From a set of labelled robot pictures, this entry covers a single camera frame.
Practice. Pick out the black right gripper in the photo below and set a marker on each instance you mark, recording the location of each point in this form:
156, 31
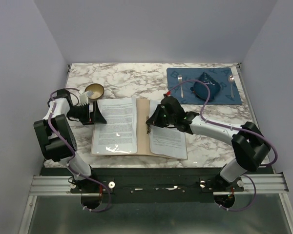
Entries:
154, 119

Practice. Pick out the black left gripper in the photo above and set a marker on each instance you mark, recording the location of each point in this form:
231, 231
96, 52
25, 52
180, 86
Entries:
97, 116

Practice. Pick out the chrome folder clip mechanism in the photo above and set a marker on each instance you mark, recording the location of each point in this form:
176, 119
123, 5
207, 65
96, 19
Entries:
149, 129

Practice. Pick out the printed white paper sheet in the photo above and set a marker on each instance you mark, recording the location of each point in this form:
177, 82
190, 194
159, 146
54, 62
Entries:
119, 135

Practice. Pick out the beige paper folder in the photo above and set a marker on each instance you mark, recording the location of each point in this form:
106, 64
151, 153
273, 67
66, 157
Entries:
143, 141

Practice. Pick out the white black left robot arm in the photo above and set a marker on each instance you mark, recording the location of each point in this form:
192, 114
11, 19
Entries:
55, 137

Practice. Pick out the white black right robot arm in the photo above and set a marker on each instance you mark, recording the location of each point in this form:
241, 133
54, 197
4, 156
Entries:
249, 146

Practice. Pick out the beige ceramic bowl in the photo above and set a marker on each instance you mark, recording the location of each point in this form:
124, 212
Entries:
97, 91

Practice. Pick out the silver fork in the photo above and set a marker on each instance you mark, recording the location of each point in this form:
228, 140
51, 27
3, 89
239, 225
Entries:
180, 79

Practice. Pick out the dark blue ceramic dish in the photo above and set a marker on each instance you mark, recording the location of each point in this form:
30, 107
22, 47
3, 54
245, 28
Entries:
200, 90

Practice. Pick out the blue cloth placemat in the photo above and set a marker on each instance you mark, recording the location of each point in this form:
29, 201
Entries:
188, 86

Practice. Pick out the silver spoon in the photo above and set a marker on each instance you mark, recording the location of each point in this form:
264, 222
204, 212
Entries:
231, 81

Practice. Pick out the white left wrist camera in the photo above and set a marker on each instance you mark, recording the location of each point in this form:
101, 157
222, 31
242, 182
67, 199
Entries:
84, 97

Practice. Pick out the black mounting base rail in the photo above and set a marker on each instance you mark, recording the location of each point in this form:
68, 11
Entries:
155, 185

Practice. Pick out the aluminium frame rail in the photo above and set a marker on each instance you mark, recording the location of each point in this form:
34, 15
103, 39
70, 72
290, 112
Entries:
59, 185

